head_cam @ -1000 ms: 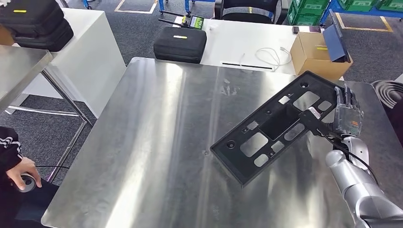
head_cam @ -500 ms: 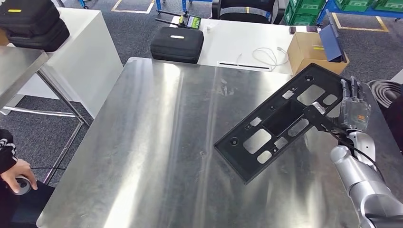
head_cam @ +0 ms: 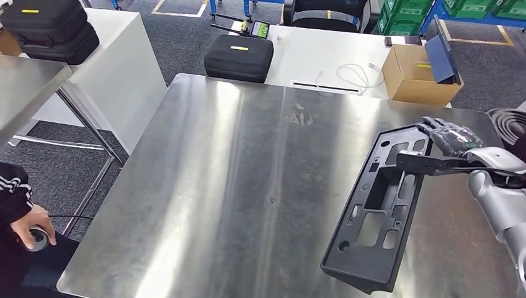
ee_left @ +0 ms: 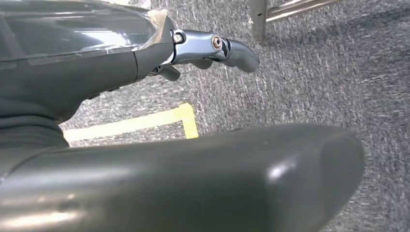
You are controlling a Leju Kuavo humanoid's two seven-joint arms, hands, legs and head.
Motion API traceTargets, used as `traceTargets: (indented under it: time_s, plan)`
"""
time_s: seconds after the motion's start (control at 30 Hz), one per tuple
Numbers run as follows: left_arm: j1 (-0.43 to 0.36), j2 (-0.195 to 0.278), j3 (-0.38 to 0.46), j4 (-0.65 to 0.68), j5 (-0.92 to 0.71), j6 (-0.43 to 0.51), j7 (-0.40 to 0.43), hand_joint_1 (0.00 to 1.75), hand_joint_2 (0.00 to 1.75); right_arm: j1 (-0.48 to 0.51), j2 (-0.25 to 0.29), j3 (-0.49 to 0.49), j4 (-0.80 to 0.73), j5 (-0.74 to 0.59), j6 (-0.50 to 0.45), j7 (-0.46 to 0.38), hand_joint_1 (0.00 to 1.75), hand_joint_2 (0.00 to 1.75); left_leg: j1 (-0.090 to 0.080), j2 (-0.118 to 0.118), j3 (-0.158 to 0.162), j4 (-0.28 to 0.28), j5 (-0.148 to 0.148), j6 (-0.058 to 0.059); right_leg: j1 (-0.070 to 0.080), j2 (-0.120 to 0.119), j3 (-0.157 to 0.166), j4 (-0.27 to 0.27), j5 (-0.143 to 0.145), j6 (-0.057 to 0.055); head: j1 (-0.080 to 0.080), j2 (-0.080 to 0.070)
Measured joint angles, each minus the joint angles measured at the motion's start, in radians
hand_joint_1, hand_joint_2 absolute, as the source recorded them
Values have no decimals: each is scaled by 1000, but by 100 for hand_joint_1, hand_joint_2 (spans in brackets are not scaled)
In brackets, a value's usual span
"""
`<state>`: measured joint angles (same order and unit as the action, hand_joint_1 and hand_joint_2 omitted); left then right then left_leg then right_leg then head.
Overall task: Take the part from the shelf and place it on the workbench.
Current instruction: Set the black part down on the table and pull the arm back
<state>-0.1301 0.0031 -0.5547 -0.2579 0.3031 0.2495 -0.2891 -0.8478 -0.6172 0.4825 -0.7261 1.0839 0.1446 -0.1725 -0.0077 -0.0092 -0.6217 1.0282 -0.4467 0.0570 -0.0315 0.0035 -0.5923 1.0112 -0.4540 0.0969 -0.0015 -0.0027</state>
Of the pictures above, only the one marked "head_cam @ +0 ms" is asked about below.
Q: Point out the blue metal cart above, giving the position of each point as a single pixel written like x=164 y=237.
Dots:
x=472 y=22

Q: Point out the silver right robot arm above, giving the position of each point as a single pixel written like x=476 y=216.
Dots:
x=497 y=197

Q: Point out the blue tablet folder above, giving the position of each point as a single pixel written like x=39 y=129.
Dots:
x=441 y=57

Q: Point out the cardboard box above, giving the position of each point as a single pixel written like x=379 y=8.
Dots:
x=407 y=82
x=8 y=43

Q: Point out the person's hand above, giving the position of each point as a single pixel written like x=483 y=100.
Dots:
x=33 y=218

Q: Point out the steel side table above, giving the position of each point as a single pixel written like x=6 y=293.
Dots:
x=24 y=90

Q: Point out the green plastic crate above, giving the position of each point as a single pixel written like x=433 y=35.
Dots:
x=511 y=8
x=404 y=22
x=468 y=8

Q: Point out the steel workbench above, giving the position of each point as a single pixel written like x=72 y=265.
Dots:
x=205 y=185

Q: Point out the black remote with screen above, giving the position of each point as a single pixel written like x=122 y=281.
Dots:
x=259 y=29

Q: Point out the white desk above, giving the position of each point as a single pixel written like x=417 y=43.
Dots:
x=123 y=82

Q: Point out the white table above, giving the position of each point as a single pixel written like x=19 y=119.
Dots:
x=328 y=53

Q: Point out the person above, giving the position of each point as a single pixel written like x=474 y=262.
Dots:
x=12 y=193

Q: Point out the black plastic panel part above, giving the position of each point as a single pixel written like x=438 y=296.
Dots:
x=361 y=263

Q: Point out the black round controller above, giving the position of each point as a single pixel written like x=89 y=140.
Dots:
x=40 y=238

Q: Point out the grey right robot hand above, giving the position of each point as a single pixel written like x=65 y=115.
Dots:
x=454 y=140

